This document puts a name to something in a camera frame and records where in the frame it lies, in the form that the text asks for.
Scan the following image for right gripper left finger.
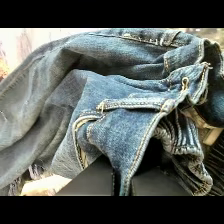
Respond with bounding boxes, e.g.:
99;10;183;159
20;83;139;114
55;155;116;197

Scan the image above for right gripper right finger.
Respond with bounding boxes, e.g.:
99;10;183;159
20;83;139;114
131;165;192;197

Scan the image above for blue jeans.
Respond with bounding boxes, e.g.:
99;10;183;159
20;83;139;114
0;28;224;197

